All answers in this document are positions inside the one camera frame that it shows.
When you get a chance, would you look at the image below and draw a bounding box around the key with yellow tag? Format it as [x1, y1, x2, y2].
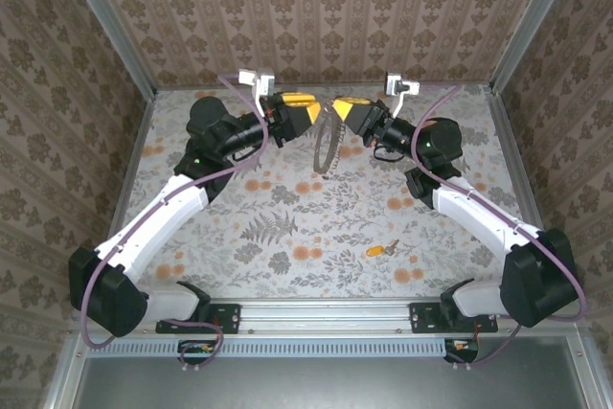
[365, 239, 401, 260]

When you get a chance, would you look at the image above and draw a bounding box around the black connector board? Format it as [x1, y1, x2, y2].
[177, 339, 222, 366]
[443, 337, 480, 363]

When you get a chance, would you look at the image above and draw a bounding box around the grey metal sheet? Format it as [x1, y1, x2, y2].
[71, 355, 598, 409]

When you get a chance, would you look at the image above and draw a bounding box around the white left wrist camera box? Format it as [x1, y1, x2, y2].
[238, 67, 278, 116]

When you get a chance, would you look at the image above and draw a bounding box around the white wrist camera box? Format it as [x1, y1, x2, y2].
[238, 67, 278, 116]
[384, 70, 421, 116]

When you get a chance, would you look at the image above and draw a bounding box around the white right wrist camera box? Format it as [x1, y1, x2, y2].
[384, 70, 421, 116]

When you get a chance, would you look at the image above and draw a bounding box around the thin black wire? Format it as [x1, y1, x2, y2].
[373, 143, 408, 161]

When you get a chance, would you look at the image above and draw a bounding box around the aluminium table side rail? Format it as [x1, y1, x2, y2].
[482, 84, 547, 238]
[112, 90, 159, 238]

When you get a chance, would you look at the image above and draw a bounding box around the aluminium frame post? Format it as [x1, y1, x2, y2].
[55, 0, 159, 99]
[488, 0, 583, 94]

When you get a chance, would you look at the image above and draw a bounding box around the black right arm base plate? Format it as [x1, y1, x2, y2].
[409, 302, 499, 334]

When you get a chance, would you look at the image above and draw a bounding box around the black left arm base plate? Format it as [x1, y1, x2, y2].
[155, 302, 241, 335]

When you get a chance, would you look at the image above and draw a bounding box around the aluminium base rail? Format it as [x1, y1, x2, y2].
[70, 297, 584, 334]

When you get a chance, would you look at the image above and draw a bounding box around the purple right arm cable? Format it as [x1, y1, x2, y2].
[412, 82, 589, 371]

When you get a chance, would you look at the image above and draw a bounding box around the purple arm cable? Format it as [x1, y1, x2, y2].
[80, 72, 269, 373]
[412, 82, 589, 371]

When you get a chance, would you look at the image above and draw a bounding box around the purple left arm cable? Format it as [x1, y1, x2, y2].
[80, 72, 269, 373]

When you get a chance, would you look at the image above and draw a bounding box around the grey slotted cable duct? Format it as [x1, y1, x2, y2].
[88, 337, 449, 358]

